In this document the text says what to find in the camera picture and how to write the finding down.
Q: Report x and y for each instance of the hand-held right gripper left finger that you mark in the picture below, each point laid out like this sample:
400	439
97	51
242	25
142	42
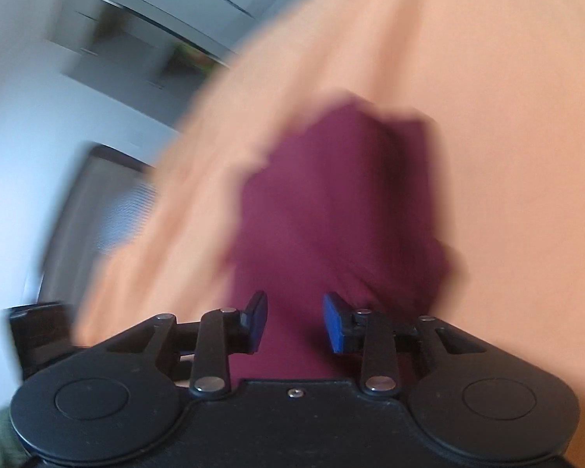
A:
257	321

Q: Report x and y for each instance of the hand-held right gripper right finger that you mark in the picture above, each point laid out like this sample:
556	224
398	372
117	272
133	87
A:
335	324

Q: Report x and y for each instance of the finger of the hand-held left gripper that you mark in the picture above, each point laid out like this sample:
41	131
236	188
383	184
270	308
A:
39	336

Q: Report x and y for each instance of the maroon shirt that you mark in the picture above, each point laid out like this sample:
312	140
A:
331	204

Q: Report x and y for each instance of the dark framed headboard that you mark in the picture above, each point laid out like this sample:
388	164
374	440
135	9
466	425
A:
73	214

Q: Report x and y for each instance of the orange bed sheet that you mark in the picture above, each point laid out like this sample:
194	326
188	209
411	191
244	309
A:
516	156

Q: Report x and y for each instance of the colourful packet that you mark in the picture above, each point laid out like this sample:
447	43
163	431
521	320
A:
187	58

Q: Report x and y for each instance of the grey cabinet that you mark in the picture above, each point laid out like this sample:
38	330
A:
175	24

